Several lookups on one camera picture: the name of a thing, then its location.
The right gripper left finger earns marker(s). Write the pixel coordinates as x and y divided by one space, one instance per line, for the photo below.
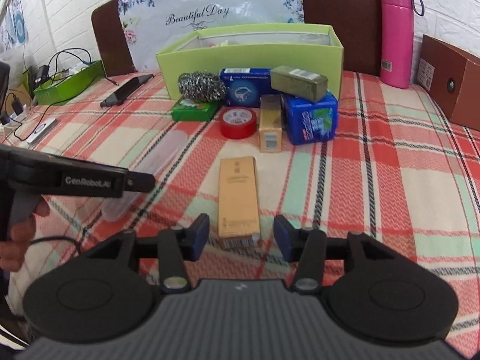
187 244

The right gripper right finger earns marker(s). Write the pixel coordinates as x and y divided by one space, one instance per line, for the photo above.
293 242

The gold perfume box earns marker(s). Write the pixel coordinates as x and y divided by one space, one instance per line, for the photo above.
238 205

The clear plastic tube case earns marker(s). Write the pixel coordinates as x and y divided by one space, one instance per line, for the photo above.
155 160

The red tape roll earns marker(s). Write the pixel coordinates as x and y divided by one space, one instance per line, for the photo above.
237 123

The steel wool scrubber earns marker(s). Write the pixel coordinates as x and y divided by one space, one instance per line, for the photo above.
201 87

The olive green small box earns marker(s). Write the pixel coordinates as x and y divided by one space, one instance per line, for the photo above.
298 82

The cotton swab bag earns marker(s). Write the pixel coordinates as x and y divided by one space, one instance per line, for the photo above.
220 44

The person's left hand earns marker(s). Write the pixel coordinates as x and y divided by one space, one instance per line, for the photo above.
21 234

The white power bank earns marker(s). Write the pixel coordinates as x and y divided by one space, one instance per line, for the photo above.
41 130

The green tray box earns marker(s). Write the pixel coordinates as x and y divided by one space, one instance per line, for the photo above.
62 90

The plaid bed sheet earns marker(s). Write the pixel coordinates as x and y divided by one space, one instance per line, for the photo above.
397 169

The blue mentos gum container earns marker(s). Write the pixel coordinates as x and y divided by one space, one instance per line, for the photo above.
309 122

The black smartphone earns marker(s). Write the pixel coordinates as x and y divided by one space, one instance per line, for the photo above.
121 94

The green small packet box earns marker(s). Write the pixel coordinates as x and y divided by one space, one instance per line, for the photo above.
188 110

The blue flat medicine box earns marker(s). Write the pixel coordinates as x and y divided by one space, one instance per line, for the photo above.
245 86

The light green cardboard box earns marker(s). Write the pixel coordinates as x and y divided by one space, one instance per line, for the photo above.
311 47

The floral plastic bedding bag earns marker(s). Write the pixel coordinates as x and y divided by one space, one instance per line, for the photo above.
151 25

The brown cardboard box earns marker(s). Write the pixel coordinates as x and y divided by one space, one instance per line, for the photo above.
451 76

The pink thermos bottle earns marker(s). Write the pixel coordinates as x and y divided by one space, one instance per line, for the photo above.
397 40

